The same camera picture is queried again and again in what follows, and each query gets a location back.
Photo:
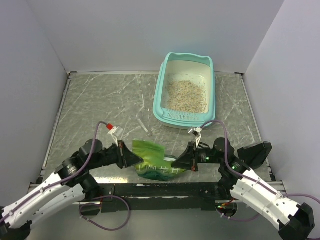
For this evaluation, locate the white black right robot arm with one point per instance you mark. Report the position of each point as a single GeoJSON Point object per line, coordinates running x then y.
{"type": "Point", "coordinates": [238, 181]}

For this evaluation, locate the beige cat litter granules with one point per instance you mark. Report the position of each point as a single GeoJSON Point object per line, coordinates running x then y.
{"type": "Point", "coordinates": [186, 96]}

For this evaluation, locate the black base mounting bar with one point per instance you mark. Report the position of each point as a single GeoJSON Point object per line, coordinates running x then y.
{"type": "Point", "coordinates": [205, 196]}

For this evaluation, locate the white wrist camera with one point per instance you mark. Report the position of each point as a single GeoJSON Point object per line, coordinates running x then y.
{"type": "Point", "coordinates": [114, 132]}
{"type": "Point", "coordinates": [196, 133]}

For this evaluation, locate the green cat litter bag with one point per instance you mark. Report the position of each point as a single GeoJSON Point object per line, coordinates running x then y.
{"type": "Point", "coordinates": [156, 165]}

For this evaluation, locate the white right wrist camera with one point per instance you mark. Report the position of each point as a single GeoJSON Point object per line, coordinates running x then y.
{"type": "Point", "coordinates": [196, 133]}

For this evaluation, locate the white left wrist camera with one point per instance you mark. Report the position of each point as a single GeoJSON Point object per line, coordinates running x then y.
{"type": "Point", "coordinates": [114, 132]}

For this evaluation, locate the black right arm base block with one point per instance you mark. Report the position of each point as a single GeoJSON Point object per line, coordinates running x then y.
{"type": "Point", "coordinates": [256, 154]}

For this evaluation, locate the clear plastic scoop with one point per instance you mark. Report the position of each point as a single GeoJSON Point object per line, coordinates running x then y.
{"type": "Point", "coordinates": [146, 130]}

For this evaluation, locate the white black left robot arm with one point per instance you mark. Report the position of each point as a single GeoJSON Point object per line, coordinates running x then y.
{"type": "Point", "coordinates": [72, 179]}

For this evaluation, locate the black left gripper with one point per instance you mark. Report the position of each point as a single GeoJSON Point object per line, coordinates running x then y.
{"type": "Point", "coordinates": [125, 157]}

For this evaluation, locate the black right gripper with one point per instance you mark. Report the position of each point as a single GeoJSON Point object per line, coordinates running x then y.
{"type": "Point", "coordinates": [184, 161]}

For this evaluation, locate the teal cat litter box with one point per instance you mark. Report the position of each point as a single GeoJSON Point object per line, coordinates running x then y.
{"type": "Point", "coordinates": [182, 67]}

